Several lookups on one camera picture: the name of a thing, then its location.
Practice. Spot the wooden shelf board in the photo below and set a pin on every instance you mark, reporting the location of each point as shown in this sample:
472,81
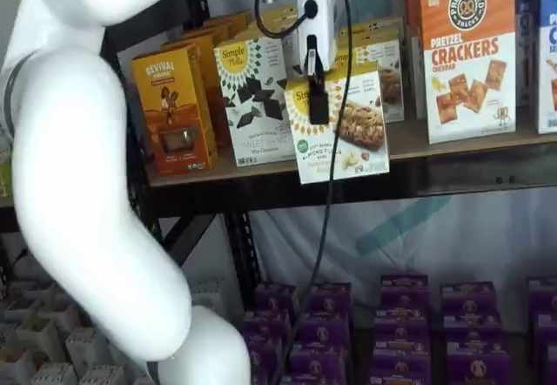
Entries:
435,150

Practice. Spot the dark blue cracker box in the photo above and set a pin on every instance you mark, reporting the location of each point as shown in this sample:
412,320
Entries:
525,54

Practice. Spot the black metal shelf rack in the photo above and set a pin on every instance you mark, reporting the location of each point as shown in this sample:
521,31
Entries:
435,180

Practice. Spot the orange Revival snack box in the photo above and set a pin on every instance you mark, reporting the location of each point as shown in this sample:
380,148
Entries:
169,97
209,30
209,80
230,18

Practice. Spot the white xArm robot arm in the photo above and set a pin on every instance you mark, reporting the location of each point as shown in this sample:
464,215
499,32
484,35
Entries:
65,141

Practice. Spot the white almond flour bars box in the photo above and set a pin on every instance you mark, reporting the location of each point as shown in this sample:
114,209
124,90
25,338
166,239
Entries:
391,89
374,36
361,141
378,22

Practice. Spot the white tarp with teal print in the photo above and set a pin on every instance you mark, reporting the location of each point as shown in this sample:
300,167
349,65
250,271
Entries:
413,245

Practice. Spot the green snack box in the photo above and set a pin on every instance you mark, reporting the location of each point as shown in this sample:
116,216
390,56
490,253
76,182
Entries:
4,176

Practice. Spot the white carton box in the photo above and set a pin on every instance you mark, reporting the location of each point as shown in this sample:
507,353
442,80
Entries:
87,348
39,332
61,313
15,369
213,293
54,375
24,308

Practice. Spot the orange pretzel crackers box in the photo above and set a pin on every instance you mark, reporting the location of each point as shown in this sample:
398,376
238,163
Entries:
465,54
411,32

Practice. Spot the blue and white cracker box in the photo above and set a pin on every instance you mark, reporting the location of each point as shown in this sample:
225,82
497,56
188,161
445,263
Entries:
548,54

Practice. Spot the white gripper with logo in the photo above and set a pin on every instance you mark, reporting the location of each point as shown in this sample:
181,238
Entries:
324,15

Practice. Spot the purple Annie's snack box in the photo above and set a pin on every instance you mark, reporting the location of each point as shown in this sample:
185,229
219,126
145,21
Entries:
551,365
544,295
309,380
467,300
276,300
472,326
333,300
402,345
320,361
259,376
267,326
546,328
402,324
402,369
404,293
478,369
476,347
326,330
265,354

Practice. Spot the white Sweet Thins box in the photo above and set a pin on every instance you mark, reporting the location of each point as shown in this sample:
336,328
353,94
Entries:
278,17
291,58
257,141

